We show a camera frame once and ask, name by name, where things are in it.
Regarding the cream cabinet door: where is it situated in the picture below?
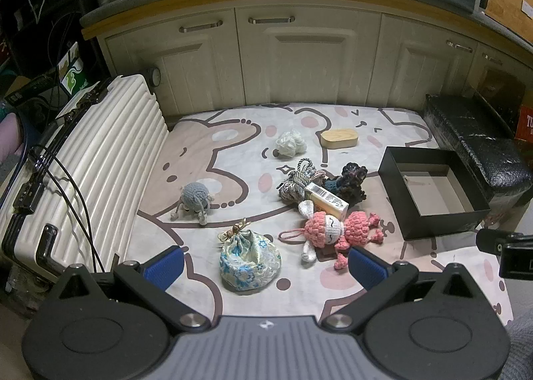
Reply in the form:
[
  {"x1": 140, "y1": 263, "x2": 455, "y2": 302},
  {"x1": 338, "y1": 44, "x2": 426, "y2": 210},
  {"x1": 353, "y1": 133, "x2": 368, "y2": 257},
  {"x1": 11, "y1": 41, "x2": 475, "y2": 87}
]
[
  {"x1": 377, "y1": 16, "x2": 479, "y2": 113},
  {"x1": 470, "y1": 43, "x2": 530, "y2": 93},
  {"x1": 235, "y1": 5, "x2": 382, "y2": 108},
  {"x1": 103, "y1": 9, "x2": 241, "y2": 118}
]

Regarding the oval wooden box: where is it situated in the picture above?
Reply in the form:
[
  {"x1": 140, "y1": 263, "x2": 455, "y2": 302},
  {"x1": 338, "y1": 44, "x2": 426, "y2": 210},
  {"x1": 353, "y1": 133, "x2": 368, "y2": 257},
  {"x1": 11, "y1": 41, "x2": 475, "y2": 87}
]
[{"x1": 320, "y1": 128, "x2": 361, "y2": 151}]

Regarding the black cardboard box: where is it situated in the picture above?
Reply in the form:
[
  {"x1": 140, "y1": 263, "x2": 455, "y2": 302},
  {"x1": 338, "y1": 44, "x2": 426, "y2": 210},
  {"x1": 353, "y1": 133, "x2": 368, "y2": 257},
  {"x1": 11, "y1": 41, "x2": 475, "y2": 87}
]
[{"x1": 378, "y1": 146, "x2": 492, "y2": 240}]

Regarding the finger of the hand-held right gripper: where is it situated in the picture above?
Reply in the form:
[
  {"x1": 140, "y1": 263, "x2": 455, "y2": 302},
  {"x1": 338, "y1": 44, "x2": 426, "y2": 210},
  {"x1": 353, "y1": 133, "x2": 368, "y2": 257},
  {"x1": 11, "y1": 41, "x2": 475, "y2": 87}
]
[{"x1": 477, "y1": 229, "x2": 533, "y2": 255}]

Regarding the green white carton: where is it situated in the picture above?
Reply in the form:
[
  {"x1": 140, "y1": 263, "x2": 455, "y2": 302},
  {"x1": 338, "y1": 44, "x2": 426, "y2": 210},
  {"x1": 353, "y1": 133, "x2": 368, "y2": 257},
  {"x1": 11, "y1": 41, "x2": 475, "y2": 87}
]
[{"x1": 56, "y1": 42, "x2": 95, "y2": 96}]

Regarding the white ribbed suitcase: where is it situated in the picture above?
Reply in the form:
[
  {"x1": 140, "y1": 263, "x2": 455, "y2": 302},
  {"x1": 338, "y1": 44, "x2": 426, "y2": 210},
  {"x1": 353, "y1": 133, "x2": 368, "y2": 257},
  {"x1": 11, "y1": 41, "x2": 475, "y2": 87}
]
[{"x1": 0, "y1": 74, "x2": 169, "y2": 286}]

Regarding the printed bear blanket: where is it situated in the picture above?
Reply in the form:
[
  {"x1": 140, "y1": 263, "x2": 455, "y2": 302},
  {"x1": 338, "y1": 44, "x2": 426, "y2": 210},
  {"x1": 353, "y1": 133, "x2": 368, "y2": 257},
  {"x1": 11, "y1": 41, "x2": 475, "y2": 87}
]
[{"x1": 112, "y1": 102, "x2": 515, "y2": 327}]

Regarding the person's grey trouser leg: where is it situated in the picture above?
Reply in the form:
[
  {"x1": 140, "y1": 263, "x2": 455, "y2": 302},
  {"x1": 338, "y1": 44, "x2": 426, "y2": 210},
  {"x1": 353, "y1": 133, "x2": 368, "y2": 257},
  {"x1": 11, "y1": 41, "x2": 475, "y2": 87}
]
[{"x1": 501, "y1": 315, "x2": 533, "y2": 380}]

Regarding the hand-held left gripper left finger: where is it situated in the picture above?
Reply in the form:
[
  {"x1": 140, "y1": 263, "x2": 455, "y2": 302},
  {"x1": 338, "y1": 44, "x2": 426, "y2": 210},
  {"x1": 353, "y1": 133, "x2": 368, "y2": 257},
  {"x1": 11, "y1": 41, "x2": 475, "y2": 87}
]
[{"x1": 50, "y1": 244, "x2": 212, "y2": 334}]

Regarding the grey crochet toy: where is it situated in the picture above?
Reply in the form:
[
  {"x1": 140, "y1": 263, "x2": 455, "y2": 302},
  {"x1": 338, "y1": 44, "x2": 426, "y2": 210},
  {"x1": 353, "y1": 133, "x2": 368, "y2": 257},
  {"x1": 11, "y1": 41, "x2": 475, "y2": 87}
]
[{"x1": 170, "y1": 181, "x2": 217, "y2": 226}]

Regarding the red carton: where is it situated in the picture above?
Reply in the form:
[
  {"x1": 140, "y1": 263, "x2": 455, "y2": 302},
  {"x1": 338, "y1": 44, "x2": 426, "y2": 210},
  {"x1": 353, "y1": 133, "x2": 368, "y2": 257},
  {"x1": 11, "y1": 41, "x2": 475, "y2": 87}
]
[{"x1": 514, "y1": 104, "x2": 533, "y2": 146}]

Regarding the striped rope bundle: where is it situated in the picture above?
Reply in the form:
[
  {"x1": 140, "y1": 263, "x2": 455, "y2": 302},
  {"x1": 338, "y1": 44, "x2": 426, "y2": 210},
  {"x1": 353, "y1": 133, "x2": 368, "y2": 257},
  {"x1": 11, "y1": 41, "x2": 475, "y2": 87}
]
[{"x1": 278, "y1": 158, "x2": 328, "y2": 202}]

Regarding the floral fabric pouch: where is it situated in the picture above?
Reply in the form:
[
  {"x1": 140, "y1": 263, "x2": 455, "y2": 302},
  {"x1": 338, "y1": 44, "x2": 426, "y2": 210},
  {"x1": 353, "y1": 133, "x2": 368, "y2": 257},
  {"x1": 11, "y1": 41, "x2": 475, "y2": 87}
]
[{"x1": 217, "y1": 217, "x2": 281, "y2": 292}]

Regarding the pink crochet doll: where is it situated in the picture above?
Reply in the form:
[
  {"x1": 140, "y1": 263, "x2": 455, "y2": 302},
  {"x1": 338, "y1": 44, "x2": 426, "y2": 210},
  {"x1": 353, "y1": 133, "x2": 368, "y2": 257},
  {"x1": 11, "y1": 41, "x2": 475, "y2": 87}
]
[{"x1": 278, "y1": 199, "x2": 386, "y2": 271}]

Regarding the dark yarn bundle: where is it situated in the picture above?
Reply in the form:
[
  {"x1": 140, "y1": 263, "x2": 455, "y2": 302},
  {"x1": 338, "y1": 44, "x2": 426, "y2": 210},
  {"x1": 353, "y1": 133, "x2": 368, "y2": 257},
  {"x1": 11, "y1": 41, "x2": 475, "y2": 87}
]
[{"x1": 322, "y1": 162, "x2": 369, "y2": 202}]

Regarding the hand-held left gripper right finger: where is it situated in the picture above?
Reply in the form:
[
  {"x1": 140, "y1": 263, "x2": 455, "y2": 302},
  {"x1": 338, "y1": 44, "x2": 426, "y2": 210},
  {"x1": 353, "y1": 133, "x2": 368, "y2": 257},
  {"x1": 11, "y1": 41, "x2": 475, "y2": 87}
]
[{"x1": 321, "y1": 247, "x2": 484, "y2": 333}]

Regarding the white yarn ball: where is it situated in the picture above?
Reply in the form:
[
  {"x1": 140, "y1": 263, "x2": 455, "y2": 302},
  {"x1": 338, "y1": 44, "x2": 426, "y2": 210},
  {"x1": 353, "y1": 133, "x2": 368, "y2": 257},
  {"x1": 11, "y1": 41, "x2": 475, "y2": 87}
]
[{"x1": 275, "y1": 129, "x2": 308, "y2": 157}]

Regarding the flat black box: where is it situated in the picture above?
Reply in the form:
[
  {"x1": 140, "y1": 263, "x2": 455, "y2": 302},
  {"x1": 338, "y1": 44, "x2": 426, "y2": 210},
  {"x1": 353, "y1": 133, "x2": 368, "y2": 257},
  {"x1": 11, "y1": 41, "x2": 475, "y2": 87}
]
[{"x1": 4, "y1": 74, "x2": 57, "y2": 105}]

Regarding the black cable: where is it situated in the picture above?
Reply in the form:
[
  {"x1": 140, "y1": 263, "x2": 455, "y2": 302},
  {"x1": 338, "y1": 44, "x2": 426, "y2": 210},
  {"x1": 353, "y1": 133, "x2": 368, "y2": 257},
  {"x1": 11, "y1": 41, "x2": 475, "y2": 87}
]
[{"x1": 26, "y1": 146, "x2": 110, "y2": 273}]

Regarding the pink cloth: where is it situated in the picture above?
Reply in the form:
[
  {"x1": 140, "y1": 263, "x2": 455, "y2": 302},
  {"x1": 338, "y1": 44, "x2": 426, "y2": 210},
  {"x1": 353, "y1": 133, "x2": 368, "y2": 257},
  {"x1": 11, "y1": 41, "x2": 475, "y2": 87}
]
[{"x1": 0, "y1": 113, "x2": 22, "y2": 161}]

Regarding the black bubble-wrapped package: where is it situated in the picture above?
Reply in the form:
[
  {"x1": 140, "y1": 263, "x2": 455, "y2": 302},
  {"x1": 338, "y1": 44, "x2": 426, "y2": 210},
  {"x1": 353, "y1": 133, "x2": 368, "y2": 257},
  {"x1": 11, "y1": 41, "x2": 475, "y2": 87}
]
[{"x1": 425, "y1": 94, "x2": 528, "y2": 204}]

